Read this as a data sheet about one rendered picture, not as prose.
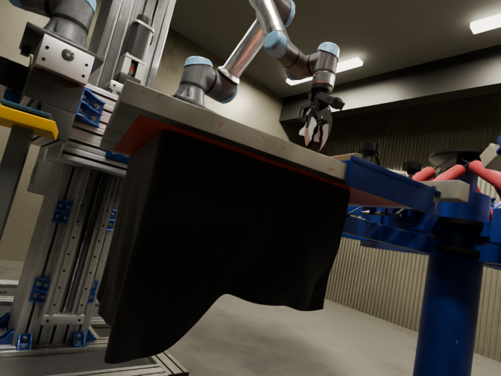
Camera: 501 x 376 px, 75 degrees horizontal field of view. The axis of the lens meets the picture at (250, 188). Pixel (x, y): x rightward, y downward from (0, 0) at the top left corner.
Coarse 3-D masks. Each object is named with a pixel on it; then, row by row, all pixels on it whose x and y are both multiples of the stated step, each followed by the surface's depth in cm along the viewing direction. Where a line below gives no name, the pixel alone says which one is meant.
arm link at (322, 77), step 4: (316, 72) 108; (320, 72) 107; (324, 72) 107; (328, 72) 107; (312, 76) 109; (316, 76) 108; (320, 76) 107; (324, 76) 107; (328, 76) 107; (332, 76) 107; (312, 80) 109; (316, 80) 108; (320, 80) 107; (324, 80) 106; (328, 80) 107; (332, 80) 107; (312, 84) 109; (328, 84) 107; (332, 84) 108; (332, 88) 109
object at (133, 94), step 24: (120, 96) 52; (144, 96) 52; (168, 96) 54; (120, 120) 62; (168, 120) 55; (192, 120) 56; (216, 120) 58; (240, 144) 61; (264, 144) 63; (288, 144) 65; (312, 168) 68; (336, 168) 71
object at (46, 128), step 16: (0, 112) 71; (16, 112) 73; (16, 128) 76; (32, 128) 76; (48, 128) 76; (16, 144) 76; (16, 160) 76; (0, 176) 75; (16, 176) 76; (0, 192) 75; (0, 208) 75; (0, 224) 75; (0, 240) 77
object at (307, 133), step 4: (312, 120) 105; (312, 124) 104; (316, 124) 105; (304, 128) 107; (308, 128) 104; (312, 128) 104; (300, 132) 108; (304, 132) 106; (308, 132) 104; (312, 132) 104; (304, 136) 105; (308, 136) 104; (308, 140) 104; (308, 144) 104
